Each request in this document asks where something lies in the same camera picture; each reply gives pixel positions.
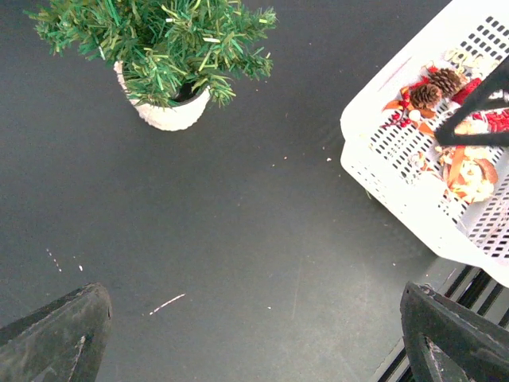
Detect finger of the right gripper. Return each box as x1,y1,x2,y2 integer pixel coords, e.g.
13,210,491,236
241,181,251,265
434,57,508,146

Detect red berry sprig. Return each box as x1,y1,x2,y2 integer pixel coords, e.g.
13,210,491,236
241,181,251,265
382,86,414,128

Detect pine cone ornament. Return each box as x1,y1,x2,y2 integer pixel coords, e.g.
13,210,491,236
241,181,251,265
429,68,465,98
410,84,442,109

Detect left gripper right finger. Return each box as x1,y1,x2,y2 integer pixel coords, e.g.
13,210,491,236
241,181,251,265
400,282,508,381

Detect red star ornament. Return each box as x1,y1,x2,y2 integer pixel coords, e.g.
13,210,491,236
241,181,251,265
451,78,508,133

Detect snowman doll ornament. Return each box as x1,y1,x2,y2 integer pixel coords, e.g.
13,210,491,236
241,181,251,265
435,146,499,205

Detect small green christmas tree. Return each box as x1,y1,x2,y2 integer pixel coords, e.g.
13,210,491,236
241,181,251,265
29,0,278,132

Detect white plastic basket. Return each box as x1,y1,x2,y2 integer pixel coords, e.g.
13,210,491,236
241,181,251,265
340,1,508,285

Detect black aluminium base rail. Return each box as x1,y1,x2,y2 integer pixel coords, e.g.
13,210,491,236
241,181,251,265
371,266,508,381

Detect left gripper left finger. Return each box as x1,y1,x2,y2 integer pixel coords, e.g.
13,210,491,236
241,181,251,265
1,283,112,381

